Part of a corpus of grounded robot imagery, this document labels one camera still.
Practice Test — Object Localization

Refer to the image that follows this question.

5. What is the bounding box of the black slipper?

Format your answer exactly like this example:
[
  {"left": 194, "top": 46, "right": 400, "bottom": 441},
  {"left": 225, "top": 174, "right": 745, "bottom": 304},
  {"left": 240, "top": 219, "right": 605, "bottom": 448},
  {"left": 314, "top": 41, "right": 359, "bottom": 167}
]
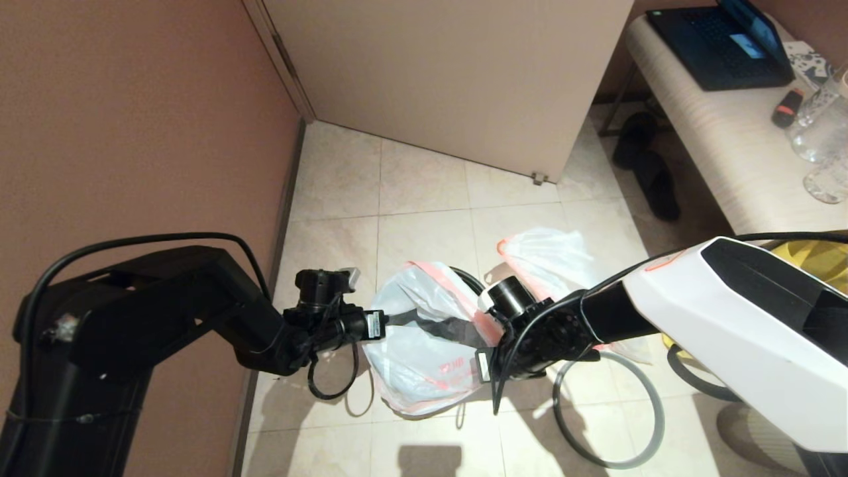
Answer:
[
  {"left": 633, "top": 154, "right": 682, "bottom": 223},
  {"left": 611, "top": 113, "right": 661, "bottom": 172}
]

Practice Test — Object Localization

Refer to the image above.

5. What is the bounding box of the black round trash bin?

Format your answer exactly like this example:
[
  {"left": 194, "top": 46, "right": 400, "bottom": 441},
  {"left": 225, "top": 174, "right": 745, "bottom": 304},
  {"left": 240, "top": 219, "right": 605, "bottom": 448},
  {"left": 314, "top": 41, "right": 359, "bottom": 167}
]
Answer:
[{"left": 449, "top": 266, "right": 488, "bottom": 295}]

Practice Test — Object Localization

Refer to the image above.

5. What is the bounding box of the grey plastic bin ring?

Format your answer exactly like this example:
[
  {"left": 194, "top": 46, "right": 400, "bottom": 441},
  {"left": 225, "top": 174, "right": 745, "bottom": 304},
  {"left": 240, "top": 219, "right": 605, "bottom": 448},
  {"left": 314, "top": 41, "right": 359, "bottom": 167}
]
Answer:
[{"left": 553, "top": 350, "right": 666, "bottom": 470}]

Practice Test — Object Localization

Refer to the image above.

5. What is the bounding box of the yellow bag with black handle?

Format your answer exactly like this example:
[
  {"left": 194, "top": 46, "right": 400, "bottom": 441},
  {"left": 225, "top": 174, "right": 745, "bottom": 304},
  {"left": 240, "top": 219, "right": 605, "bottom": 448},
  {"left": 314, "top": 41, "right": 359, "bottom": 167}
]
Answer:
[{"left": 662, "top": 235, "right": 848, "bottom": 403}]

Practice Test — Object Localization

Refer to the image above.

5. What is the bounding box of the beige striped stool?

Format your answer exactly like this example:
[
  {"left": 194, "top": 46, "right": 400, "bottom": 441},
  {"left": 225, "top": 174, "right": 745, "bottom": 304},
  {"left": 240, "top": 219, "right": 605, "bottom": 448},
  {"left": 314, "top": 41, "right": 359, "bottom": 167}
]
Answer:
[{"left": 717, "top": 404, "right": 809, "bottom": 477}]

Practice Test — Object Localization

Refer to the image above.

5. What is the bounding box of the beige door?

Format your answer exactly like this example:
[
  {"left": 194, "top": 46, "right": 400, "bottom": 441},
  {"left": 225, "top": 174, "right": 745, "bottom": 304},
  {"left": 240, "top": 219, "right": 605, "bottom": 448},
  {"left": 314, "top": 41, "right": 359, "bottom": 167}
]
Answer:
[{"left": 264, "top": 0, "right": 635, "bottom": 186}]

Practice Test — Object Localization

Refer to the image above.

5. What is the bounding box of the cream striped bench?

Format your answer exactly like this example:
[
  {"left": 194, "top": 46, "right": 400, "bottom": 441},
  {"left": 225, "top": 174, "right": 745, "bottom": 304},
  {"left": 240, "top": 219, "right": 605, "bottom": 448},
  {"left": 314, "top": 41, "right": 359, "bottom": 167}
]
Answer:
[{"left": 600, "top": 15, "right": 848, "bottom": 238}]

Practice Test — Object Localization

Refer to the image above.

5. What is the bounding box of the white black patterned card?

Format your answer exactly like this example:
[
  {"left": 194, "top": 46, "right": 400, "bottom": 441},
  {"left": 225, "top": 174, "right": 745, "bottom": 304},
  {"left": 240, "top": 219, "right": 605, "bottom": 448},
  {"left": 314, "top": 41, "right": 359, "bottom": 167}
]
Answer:
[{"left": 782, "top": 43, "right": 833, "bottom": 91}]

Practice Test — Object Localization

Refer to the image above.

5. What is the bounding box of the clear glass cup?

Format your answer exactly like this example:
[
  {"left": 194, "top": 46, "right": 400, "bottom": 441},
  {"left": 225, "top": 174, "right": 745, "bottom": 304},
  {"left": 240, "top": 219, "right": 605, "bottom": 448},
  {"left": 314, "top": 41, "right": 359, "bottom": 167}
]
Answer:
[
  {"left": 786, "top": 106, "right": 848, "bottom": 166},
  {"left": 802, "top": 154, "right": 848, "bottom": 205}
]

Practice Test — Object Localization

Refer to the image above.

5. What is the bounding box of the clear ribbed glass bottle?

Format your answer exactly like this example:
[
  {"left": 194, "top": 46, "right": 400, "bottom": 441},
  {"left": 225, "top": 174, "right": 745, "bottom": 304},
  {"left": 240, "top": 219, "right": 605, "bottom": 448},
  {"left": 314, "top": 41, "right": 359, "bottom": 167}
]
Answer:
[{"left": 794, "top": 66, "right": 848, "bottom": 130}]

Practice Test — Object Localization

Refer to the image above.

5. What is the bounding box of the black orange handheld device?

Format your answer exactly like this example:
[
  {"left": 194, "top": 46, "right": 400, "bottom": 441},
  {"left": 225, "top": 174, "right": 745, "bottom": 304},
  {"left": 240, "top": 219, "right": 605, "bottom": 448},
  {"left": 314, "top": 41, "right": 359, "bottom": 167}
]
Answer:
[{"left": 770, "top": 89, "right": 804, "bottom": 131}]

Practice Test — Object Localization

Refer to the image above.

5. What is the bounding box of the spare white plastic bag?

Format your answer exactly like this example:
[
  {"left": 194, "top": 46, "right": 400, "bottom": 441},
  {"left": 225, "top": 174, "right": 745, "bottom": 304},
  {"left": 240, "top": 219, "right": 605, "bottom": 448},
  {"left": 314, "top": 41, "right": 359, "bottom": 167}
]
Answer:
[{"left": 496, "top": 228, "right": 653, "bottom": 365}]

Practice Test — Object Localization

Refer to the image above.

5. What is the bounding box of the dark blue laptop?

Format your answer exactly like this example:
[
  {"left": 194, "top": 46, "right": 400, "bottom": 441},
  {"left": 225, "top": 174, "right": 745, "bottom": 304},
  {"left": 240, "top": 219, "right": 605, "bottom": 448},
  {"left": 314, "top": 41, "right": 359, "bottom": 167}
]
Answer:
[{"left": 645, "top": 0, "right": 795, "bottom": 93}]

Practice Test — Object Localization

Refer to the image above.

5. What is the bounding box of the white red-printed plastic bag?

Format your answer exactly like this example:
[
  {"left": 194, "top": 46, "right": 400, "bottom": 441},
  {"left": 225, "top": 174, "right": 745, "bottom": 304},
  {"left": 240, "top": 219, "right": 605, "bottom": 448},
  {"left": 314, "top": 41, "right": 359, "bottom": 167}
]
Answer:
[{"left": 361, "top": 260, "right": 505, "bottom": 417}]

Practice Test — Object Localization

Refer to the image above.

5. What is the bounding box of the beige door frame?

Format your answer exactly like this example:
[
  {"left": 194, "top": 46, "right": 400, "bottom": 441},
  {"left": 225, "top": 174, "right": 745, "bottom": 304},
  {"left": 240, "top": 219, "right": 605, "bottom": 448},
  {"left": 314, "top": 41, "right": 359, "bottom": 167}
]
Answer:
[{"left": 242, "top": 0, "right": 317, "bottom": 125}]

